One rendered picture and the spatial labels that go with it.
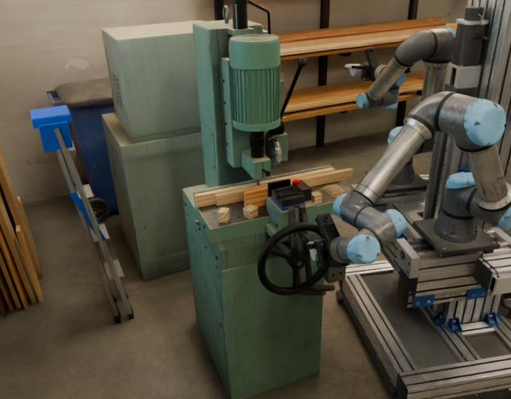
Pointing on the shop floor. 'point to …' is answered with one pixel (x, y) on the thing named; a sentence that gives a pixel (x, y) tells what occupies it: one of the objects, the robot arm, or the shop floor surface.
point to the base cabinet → (254, 321)
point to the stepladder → (80, 195)
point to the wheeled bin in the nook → (91, 137)
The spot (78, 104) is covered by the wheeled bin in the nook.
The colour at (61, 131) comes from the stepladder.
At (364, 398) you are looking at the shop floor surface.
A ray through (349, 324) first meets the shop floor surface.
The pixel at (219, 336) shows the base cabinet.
